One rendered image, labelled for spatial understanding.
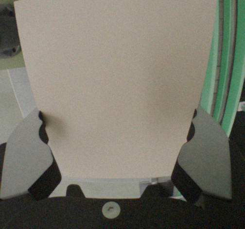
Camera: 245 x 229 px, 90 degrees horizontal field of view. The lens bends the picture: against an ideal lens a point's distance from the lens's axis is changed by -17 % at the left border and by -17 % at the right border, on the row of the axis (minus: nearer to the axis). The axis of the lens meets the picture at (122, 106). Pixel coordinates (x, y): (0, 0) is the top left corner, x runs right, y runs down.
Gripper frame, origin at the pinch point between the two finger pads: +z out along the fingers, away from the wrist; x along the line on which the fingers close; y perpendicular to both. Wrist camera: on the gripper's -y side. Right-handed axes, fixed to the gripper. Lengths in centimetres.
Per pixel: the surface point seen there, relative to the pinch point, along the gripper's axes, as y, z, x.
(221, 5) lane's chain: -12.3, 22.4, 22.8
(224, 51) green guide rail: -2.1, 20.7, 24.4
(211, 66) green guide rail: 0.3, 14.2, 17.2
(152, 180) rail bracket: 50, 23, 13
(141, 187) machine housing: 72, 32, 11
